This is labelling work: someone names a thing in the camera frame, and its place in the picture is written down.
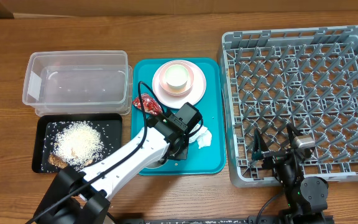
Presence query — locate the white napkin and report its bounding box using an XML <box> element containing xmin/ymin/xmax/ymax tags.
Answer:
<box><xmin>189</xmin><ymin>124</ymin><xmax>213</xmax><ymax>149</ymax></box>

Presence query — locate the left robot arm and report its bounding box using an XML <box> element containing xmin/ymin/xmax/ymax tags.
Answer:
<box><xmin>30</xmin><ymin>103</ymin><xmax>203</xmax><ymax>223</ymax></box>

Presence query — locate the white rice pile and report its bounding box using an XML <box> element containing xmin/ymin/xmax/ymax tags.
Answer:
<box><xmin>42</xmin><ymin>120</ymin><xmax>121</xmax><ymax>172</ymax></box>

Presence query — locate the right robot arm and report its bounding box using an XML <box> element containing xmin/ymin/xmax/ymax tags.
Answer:
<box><xmin>252</xmin><ymin>124</ymin><xmax>334</xmax><ymax>223</ymax></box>

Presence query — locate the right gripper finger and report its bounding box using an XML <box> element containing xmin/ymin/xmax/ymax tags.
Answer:
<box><xmin>252</xmin><ymin>129</ymin><xmax>269</xmax><ymax>153</ymax></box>
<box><xmin>287</xmin><ymin>123</ymin><xmax>303</xmax><ymax>140</ymax></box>

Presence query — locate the clear plastic bin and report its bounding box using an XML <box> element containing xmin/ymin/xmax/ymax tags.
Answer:
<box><xmin>22</xmin><ymin>50</ymin><xmax>132</xmax><ymax>116</ymax></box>

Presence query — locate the teal serving tray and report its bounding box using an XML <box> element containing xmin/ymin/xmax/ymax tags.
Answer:
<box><xmin>132</xmin><ymin>58</ymin><xmax>226</xmax><ymax>175</ymax></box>

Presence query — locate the black tray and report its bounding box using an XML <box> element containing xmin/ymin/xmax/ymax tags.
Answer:
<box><xmin>32</xmin><ymin>113</ymin><xmax>122</xmax><ymax>173</ymax></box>

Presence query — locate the red snack wrapper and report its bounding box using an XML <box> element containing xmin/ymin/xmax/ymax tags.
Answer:
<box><xmin>132</xmin><ymin>93</ymin><xmax>163</xmax><ymax>115</ymax></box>

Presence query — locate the grey metal bowl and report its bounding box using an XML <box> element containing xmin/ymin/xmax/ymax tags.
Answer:
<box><xmin>146</xmin><ymin>158</ymin><xmax>167</xmax><ymax>169</ymax></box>

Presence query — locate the grey dishwasher rack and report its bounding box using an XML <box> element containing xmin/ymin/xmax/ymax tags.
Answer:
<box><xmin>219</xmin><ymin>26</ymin><xmax>358</xmax><ymax>187</ymax></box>

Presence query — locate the brown food piece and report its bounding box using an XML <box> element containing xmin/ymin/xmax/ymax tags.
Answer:
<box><xmin>48</xmin><ymin>154</ymin><xmax>94</xmax><ymax>170</ymax></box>

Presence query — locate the white pink plate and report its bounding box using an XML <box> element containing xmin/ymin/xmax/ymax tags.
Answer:
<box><xmin>152</xmin><ymin>60</ymin><xmax>207</xmax><ymax>109</ymax></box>

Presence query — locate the cream cup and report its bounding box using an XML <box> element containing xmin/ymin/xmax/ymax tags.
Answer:
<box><xmin>165</xmin><ymin>64</ymin><xmax>189</xmax><ymax>90</ymax></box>

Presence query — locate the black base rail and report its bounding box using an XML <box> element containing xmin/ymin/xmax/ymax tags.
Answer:
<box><xmin>118</xmin><ymin>215</ymin><xmax>334</xmax><ymax>224</ymax></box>

